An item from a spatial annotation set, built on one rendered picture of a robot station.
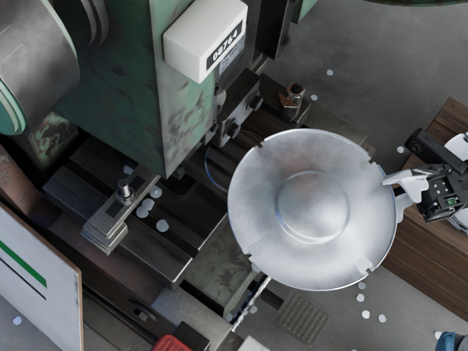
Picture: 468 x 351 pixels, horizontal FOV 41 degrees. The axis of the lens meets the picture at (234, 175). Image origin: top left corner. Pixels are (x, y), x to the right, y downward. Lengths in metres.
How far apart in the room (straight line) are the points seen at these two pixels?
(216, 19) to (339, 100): 1.59
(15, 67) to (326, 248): 0.69
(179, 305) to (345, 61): 1.29
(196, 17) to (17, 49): 0.15
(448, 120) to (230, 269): 0.83
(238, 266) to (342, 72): 1.16
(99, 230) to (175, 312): 0.20
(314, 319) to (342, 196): 0.63
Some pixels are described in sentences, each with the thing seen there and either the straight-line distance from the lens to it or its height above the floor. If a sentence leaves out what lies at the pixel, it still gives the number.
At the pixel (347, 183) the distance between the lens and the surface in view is 1.09.
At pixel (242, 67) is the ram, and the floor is 0.98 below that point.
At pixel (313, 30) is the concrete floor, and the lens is 2.25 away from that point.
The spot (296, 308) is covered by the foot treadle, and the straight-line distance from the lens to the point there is 1.65.
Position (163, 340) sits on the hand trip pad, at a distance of 1.01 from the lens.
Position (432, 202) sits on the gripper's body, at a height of 0.78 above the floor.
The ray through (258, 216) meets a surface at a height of 0.79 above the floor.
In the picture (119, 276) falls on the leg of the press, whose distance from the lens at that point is 1.18.
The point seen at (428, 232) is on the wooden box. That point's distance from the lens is 1.60.
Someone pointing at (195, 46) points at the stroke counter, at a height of 1.34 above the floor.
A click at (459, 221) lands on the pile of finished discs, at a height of 0.38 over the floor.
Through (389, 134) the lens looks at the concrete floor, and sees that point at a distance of 2.09.
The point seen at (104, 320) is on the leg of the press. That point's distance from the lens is 1.78.
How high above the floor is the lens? 1.75
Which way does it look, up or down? 65 degrees down
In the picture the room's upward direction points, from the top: 8 degrees clockwise
